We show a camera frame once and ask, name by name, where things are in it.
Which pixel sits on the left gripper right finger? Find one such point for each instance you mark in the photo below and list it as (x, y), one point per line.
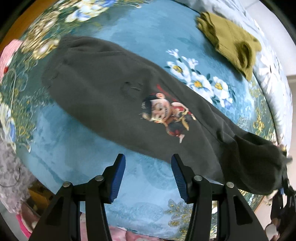
(236, 220)

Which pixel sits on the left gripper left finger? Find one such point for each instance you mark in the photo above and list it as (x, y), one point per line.
(61, 219)

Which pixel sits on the dark grey pants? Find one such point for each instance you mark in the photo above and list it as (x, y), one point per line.
(133, 102)

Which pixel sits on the grey fluffy fabric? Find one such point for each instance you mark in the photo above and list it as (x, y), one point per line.
(16, 179)

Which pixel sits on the olive green knit sweater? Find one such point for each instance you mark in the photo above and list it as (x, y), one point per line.
(230, 40)

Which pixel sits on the pink garment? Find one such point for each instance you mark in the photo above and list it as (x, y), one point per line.
(7, 55)

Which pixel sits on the light blue floral quilt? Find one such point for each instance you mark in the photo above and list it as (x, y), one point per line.
(267, 69)

